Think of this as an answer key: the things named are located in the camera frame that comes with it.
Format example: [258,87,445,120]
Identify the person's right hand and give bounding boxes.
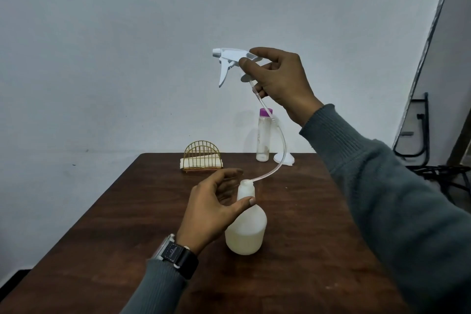
[239,47,325,127]

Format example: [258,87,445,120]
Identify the person's left hand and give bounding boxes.
[176,168,256,256]

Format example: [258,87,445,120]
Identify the translucent white spray bottle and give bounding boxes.
[225,179,268,256]

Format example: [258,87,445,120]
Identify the white spray trigger with tube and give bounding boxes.
[212,48,288,184]

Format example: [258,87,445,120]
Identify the person's right forearm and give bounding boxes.
[299,104,471,314]

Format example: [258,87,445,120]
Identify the person's left forearm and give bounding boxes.
[119,259,189,314]

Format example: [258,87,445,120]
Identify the white paper napkins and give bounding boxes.
[180,153,224,170]

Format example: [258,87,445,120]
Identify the white plastic funnel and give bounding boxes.
[273,124,296,166]

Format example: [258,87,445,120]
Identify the clear bottle with purple cap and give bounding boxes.
[256,108,274,162]

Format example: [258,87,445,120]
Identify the black wristwatch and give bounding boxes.
[152,234,199,281]

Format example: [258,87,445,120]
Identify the black metal stand legs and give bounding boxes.
[406,164,471,205]

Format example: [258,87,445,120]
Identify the gold wire napkin holder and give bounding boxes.
[183,141,224,173]

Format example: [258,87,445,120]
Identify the black metal chair frame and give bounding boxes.
[392,92,431,168]

